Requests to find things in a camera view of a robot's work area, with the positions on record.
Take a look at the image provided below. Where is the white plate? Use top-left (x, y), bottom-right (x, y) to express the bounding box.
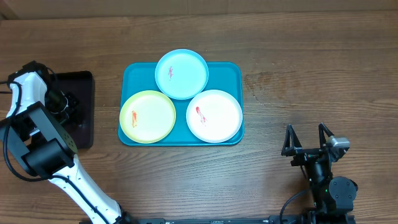
top-left (186, 90), bottom-right (243, 144)

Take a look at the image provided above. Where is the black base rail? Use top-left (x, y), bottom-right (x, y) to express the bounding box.
top-left (79, 214), bottom-right (356, 224)

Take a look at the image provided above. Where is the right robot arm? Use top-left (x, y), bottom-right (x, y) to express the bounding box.
top-left (278, 123), bottom-right (358, 223)

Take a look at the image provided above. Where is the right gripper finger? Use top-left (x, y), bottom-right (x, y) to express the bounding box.
top-left (281, 124), bottom-right (302, 156)
top-left (318, 123), bottom-right (334, 148)

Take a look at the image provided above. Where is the yellow-green plate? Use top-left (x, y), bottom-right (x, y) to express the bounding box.
top-left (119, 90), bottom-right (177, 144)

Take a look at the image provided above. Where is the black rectangular water tray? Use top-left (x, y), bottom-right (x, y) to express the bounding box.
top-left (50, 71), bottom-right (95, 150)

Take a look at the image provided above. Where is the teal plastic tray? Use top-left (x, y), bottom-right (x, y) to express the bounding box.
top-left (121, 62), bottom-right (243, 147)

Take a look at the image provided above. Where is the light blue plate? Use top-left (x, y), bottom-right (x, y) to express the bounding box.
top-left (155, 49), bottom-right (210, 100)

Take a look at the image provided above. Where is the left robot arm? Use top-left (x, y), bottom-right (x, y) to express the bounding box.
top-left (1, 61), bottom-right (132, 223)

